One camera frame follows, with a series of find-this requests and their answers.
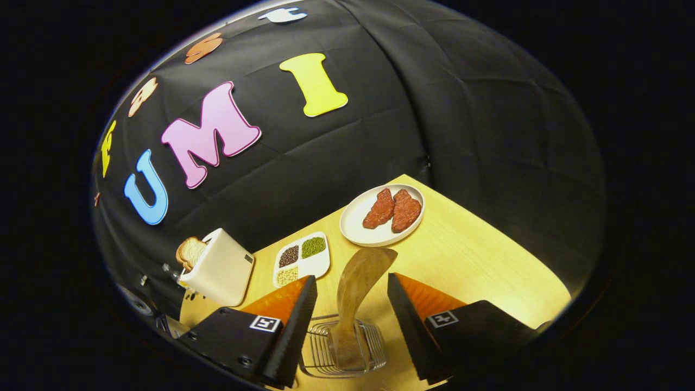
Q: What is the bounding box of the wire chopstick holder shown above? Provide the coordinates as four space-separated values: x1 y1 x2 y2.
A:
299 314 388 379

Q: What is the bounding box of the wooden spoon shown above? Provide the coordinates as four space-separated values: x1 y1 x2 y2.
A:
328 247 398 371

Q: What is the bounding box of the black backdrop cloth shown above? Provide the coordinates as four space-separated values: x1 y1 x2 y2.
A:
91 0 608 326

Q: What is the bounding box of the white toaster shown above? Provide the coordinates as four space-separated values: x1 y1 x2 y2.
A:
179 228 255 307

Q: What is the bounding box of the toast bread slice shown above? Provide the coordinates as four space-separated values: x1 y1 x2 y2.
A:
175 237 207 272

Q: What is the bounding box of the red meat piece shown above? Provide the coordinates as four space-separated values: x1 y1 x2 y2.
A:
392 189 422 234
363 188 395 230

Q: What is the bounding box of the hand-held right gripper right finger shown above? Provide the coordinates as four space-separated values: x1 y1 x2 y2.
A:
387 273 544 383

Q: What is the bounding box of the white divided bean dish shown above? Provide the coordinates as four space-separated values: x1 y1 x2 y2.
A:
273 232 331 288

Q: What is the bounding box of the round white plate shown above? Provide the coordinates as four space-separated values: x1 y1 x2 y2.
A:
340 184 425 248

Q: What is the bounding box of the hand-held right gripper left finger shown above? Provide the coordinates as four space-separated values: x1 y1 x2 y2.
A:
179 275 318 389

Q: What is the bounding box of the dark rice cooker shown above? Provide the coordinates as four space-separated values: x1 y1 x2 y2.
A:
117 282 169 329

